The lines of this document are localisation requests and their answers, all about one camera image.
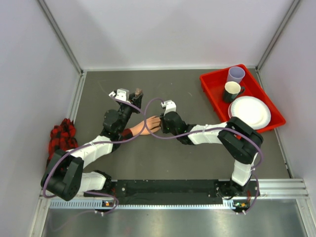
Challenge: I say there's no red plastic tray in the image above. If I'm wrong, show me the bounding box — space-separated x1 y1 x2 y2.
199 64 286 133

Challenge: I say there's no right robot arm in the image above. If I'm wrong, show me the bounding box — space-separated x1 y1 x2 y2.
160 112 263 198

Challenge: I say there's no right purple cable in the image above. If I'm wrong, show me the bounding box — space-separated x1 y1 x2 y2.
142 98 265 215

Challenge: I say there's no glitter nail polish bottle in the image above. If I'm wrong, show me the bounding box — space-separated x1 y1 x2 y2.
135 88 143 96

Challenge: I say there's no red black plaid sleeve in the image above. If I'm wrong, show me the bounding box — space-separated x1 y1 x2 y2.
46 118 134 168

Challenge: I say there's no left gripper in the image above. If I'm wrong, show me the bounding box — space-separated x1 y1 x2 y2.
118 92 143 133

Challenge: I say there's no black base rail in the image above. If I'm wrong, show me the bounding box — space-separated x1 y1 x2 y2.
97 179 258 205

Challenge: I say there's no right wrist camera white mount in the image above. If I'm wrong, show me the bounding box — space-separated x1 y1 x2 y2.
160 100 176 114

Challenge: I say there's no white cable duct strip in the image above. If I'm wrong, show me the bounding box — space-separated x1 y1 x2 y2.
49 198 237 210

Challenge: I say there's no mannequin hand with long nails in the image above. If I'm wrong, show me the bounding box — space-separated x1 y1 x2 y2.
130 116 160 136

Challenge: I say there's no black mug white inside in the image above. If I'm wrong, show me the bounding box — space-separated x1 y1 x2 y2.
222 81 245 103

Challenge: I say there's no white paper plates stack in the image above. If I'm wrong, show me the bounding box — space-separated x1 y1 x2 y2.
228 96 272 130

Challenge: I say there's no lavender plastic cup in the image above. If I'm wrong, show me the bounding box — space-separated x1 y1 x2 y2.
227 66 245 84

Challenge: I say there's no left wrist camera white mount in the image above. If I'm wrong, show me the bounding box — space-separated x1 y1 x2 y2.
109 88 129 103

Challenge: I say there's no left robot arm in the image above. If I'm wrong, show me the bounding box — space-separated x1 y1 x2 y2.
40 89 143 201

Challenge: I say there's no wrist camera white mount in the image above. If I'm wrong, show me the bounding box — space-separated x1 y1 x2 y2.
160 100 176 114
109 88 129 103

